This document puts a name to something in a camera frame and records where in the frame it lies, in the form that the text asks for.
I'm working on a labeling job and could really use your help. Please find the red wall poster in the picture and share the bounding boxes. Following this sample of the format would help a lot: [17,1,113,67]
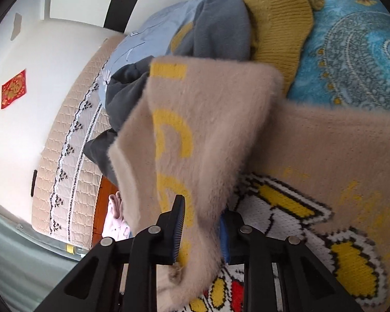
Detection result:
[1,69,27,110]

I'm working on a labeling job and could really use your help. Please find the grey fleece garment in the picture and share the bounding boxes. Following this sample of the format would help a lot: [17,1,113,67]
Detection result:
[83,0,252,186]

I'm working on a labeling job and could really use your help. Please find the pink garment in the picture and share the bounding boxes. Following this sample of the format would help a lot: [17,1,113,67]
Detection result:
[101,192,132,239]

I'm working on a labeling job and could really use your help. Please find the black door frame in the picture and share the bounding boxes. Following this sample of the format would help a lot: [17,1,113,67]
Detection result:
[103,0,150,33]

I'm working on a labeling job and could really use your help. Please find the pale green curtain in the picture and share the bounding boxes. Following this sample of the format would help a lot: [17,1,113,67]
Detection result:
[0,195,95,312]

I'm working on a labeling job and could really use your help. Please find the light blue garment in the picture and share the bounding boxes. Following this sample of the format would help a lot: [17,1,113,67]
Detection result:
[99,0,296,105]

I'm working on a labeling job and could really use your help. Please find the mustard yellow knit sweater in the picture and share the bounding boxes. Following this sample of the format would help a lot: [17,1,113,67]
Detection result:
[244,0,326,96]

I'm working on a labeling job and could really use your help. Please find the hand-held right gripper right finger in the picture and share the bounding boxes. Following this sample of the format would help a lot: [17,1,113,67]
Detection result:
[219,210,365,312]

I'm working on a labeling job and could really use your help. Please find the beige quilted headboard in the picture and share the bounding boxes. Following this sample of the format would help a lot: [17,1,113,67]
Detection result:
[31,34,127,246]

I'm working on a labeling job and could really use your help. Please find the beige fuzzy cartoon sweater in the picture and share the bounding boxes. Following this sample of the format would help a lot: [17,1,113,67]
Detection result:
[107,55,390,312]

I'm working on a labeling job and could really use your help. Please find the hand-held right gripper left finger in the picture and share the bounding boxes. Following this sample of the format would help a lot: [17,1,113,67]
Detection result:
[32,195,186,312]

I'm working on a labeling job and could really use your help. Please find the blue floral blanket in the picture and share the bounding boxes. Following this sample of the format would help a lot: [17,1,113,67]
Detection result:
[273,0,390,111]

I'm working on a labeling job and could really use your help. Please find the wooden bed frame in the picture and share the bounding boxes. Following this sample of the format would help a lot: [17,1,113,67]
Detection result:
[91,174,121,241]

